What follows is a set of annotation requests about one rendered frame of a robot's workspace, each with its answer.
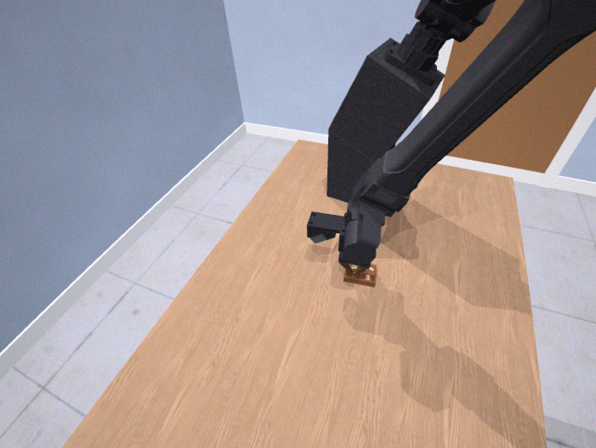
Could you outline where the brown wooden tray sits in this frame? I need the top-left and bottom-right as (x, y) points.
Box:
(343, 269), (377, 287)

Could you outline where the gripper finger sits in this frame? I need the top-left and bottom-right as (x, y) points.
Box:
(338, 261), (369, 277)

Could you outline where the brown wooden number cube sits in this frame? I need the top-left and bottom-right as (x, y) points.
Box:
(346, 264), (359, 279)
(361, 264), (376, 281)

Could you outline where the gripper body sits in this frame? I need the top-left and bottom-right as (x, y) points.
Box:
(338, 252), (370, 268)

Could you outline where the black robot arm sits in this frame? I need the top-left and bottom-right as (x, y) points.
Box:
(306, 0), (596, 264)

